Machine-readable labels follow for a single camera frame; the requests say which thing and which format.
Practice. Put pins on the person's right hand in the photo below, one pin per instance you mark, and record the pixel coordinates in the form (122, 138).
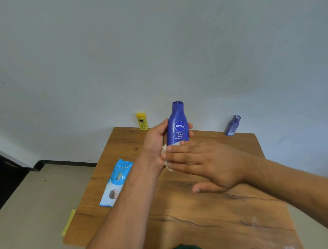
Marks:
(217, 166)

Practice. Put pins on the yellow lotion bottle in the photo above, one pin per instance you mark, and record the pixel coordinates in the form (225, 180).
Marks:
(142, 121)

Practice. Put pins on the white wipe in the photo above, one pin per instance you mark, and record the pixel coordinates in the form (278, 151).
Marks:
(165, 154)

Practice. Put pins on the person's right thumb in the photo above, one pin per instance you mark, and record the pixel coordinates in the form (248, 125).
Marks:
(207, 187)

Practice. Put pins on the person's left forearm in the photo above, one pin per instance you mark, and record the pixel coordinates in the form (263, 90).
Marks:
(128, 205)

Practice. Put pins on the yellow paper sheet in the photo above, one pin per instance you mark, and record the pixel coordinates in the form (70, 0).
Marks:
(68, 223)

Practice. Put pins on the person's right little finger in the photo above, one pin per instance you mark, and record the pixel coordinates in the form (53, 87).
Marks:
(191, 143)

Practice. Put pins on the person's left thumb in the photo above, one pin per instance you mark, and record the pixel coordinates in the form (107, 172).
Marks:
(161, 126)

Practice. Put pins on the small blue lotion bottle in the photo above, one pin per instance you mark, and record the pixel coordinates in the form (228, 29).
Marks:
(232, 126)

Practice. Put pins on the person's right forearm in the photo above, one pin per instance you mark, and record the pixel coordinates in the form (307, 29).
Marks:
(287, 184)

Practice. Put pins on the dark green clothing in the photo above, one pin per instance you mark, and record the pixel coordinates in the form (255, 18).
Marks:
(188, 247)

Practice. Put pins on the light blue wet wipes packet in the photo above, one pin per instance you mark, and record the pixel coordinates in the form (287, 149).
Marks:
(116, 182)

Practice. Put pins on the person's left hand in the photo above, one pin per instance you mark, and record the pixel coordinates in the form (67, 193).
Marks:
(153, 143)

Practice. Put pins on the black low furniture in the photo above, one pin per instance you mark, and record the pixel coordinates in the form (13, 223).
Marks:
(11, 177)

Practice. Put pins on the person's right middle finger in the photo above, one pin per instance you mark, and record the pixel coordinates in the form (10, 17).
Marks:
(182, 155)

